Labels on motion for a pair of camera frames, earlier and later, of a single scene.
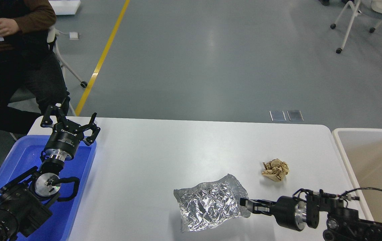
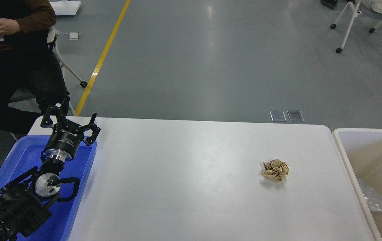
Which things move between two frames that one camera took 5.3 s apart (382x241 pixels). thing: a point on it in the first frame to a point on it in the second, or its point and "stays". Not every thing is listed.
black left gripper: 67,135 stays
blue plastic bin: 24,153 stays
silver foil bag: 210,204 to 376,202
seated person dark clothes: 19,69 stays
